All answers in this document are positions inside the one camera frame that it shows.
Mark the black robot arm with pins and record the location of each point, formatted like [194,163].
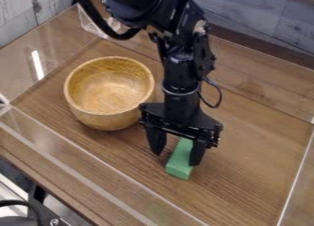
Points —
[178,28]

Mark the clear acrylic corner bracket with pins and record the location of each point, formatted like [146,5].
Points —
[91,27]

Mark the clear acrylic tray wall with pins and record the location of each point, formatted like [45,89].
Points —
[109,177]

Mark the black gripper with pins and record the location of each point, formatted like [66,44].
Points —
[180,116]

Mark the green rectangular stick block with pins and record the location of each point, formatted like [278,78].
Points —
[177,166]

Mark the black table leg frame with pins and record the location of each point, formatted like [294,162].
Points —
[49,218]

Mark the round wooden bowl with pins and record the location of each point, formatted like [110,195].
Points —
[105,89]

